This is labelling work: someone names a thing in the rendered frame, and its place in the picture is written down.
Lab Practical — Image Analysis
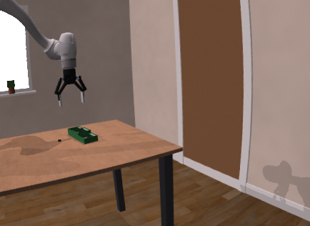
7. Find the green three-compartment bin rack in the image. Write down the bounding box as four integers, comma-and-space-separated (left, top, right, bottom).
68, 126, 99, 144

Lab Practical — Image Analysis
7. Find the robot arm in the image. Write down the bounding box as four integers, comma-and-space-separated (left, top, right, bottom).
0, 0, 77, 69

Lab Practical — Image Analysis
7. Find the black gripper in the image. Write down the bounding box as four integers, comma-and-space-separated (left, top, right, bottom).
54, 69, 86, 107

